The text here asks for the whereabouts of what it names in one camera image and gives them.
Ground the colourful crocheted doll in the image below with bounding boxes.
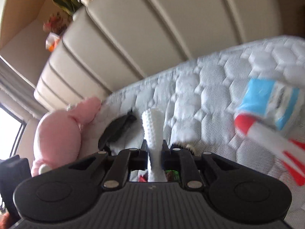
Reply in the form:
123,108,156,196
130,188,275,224
138,143,197,183

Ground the white embossed cleaning wipe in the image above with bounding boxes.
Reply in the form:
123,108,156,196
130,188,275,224
142,109,167,182

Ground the red white toy rocket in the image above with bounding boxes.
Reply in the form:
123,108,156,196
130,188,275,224
234,114,304,186

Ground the pink plush toy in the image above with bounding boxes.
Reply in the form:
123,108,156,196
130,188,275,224
31,97,102,177

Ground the white quilted mattress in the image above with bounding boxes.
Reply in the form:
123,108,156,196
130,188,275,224
79,36,304,228

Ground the blue white wipes package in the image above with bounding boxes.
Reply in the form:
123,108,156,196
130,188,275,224
235,78,304,134

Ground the beige padded headboard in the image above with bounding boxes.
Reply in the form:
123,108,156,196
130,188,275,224
34,0,282,110

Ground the orange tissue box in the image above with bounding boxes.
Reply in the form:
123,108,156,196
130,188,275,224
46,33,61,52

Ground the pink flower bouquet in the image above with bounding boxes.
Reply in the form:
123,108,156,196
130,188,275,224
42,12,68,35

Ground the green potted plant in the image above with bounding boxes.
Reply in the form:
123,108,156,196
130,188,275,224
52,0,83,17

